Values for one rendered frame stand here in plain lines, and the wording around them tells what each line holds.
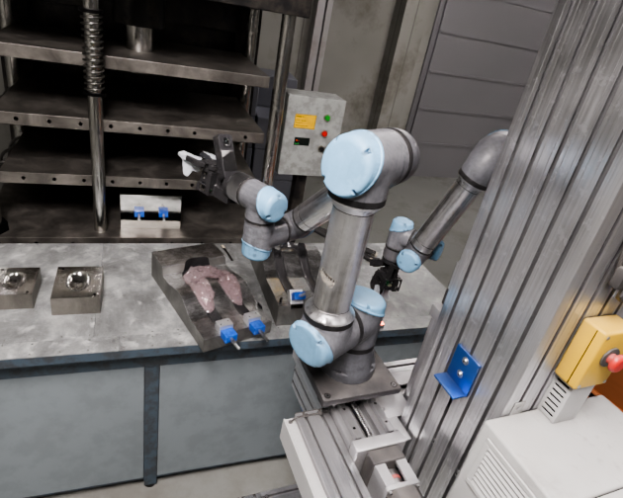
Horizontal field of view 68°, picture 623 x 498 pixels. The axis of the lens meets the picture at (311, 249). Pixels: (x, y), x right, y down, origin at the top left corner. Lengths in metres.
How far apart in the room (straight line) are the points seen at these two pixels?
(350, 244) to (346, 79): 4.92
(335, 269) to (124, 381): 1.05
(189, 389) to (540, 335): 1.30
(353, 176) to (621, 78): 0.43
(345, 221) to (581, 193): 0.40
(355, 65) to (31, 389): 4.86
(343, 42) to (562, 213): 4.95
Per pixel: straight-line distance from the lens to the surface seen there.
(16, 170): 2.33
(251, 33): 2.79
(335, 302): 0.99
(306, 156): 2.42
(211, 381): 1.85
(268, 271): 1.88
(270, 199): 1.07
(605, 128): 0.85
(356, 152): 0.84
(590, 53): 0.90
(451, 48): 6.38
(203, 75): 2.18
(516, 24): 6.93
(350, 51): 5.74
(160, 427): 1.99
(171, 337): 1.67
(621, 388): 3.31
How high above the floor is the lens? 1.88
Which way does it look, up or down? 28 degrees down
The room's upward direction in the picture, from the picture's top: 11 degrees clockwise
